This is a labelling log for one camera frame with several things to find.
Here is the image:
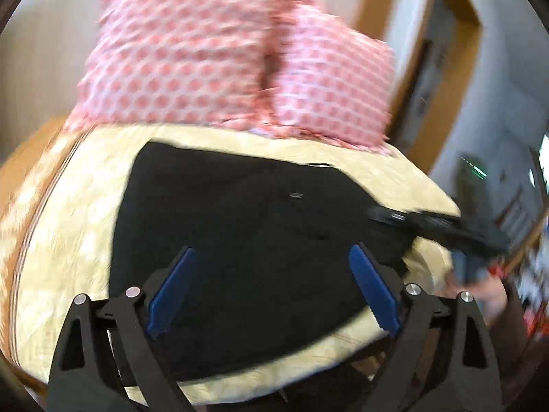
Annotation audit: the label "wooden door frame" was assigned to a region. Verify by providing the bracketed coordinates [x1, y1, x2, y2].
[352, 0, 484, 164]

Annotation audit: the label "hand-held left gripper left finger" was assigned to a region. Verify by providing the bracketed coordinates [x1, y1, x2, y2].
[48, 246, 199, 412]

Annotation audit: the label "person's right forearm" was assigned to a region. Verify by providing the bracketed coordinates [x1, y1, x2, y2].
[487, 282, 538, 400]

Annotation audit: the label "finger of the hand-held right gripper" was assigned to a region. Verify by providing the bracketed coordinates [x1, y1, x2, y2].
[368, 206, 464, 241]

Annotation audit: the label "person's right hand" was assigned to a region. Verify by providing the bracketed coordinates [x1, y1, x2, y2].
[444, 268, 509, 324]

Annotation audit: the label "cream quilted bed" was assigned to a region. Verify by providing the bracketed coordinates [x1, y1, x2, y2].
[0, 121, 464, 408]

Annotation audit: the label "pink patterned pillow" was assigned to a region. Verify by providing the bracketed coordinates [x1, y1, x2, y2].
[64, 0, 309, 134]
[257, 2, 396, 153]

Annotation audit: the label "black pants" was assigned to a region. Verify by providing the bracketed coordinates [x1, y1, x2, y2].
[108, 141, 425, 370]

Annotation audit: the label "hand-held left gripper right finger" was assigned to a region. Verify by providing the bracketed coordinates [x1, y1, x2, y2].
[348, 242, 503, 412]

